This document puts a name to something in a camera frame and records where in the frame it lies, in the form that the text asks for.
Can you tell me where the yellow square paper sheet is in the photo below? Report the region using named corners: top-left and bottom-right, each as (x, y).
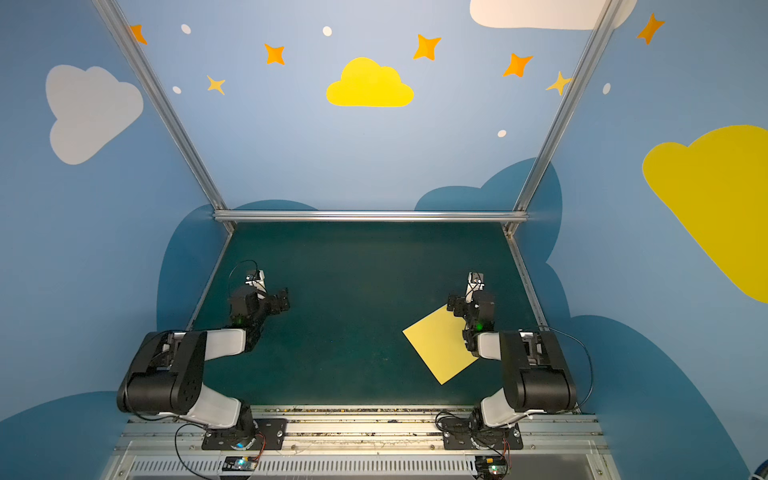
top-left (403, 305), bottom-right (477, 385)

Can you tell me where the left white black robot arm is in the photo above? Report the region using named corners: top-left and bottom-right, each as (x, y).
top-left (116, 284), bottom-right (290, 450)

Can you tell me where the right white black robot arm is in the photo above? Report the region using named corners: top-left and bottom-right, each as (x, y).
top-left (446, 290), bottom-right (578, 442)

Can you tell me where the right green circuit board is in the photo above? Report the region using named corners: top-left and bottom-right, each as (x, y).
top-left (475, 456), bottom-right (508, 480)

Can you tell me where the green circuit board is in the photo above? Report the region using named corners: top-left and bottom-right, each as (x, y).
top-left (475, 456), bottom-right (508, 480)
top-left (222, 456), bottom-right (259, 472)

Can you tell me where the left green circuit board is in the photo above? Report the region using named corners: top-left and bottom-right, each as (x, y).
top-left (222, 456), bottom-right (259, 472)

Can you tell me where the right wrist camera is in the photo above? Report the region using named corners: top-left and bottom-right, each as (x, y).
top-left (465, 272), bottom-right (485, 302)

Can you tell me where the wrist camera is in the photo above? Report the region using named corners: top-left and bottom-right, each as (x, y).
top-left (465, 272), bottom-right (485, 302)
top-left (244, 269), bottom-right (267, 299)

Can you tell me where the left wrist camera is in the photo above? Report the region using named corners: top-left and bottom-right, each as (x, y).
top-left (244, 269), bottom-right (267, 299)

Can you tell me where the rear aluminium frame crossbar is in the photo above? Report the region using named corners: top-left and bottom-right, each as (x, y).
top-left (214, 210), bottom-right (527, 223)

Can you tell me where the right aluminium frame post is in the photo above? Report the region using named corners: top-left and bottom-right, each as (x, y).
top-left (504, 0), bottom-right (624, 240)

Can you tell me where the aluminium frame post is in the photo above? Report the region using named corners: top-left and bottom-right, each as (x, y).
top-left (504, 0), bottom-right (624, 240)
top-left (92, 0), bottom-right (228, 213)

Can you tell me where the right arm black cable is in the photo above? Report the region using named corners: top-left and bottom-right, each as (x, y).
top-left (434, 326), bottom-right (595, 466)

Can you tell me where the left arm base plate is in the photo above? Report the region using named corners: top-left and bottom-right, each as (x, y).
top-left (201, 418), bottom-right (288, 451)

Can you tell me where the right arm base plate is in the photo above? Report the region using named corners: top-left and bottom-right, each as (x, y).
top-left (435, 416), bottom-right (523, 452)

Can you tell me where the front aluminium rail bed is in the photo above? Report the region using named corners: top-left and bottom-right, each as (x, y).
top-left (102, 405), bottom-right (620, 479)

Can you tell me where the white slotted cable duct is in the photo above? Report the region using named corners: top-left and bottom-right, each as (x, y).
top-left (127, 456), bottom-right (476, 477)

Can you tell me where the left aluminium frame post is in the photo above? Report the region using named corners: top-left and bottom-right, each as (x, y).
top-left (92, 0), bottom-right (228, 213)

